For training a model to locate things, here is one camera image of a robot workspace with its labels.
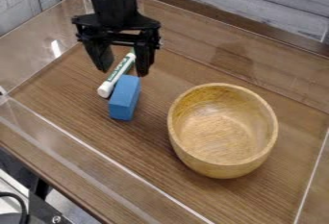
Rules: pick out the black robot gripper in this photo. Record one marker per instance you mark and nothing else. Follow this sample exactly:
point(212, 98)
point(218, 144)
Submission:
point(118, 24)

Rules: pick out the blue rectangular block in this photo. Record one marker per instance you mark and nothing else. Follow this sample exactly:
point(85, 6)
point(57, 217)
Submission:
point(125, 97)

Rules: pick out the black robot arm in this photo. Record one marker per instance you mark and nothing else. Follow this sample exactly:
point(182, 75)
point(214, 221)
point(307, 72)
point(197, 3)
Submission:
point(117, 24)

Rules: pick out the light brown wooden bowl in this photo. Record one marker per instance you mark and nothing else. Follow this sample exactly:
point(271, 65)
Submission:
point(222, 130)

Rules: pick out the green and white marker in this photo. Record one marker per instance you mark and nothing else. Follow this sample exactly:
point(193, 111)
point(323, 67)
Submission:
point(125, 65)

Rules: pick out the clear acrylic tray wall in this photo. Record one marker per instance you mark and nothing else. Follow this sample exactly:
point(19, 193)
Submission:
point(115, 167)

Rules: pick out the black metal table frame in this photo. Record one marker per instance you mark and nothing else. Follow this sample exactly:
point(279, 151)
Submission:
point(34, 210)

